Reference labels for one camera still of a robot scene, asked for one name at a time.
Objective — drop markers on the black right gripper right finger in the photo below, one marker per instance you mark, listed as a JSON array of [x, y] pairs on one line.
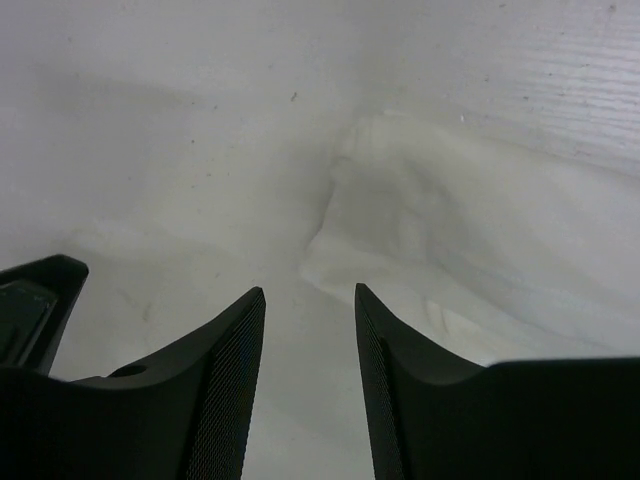
[[434, 415]]

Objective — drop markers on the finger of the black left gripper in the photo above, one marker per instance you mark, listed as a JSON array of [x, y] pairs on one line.
[[37, 299]]

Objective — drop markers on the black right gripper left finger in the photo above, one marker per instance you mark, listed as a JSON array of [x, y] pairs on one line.
[[182, 412]]

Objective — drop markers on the white tank top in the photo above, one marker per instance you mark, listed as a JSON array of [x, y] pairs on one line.
[[492, 250]]

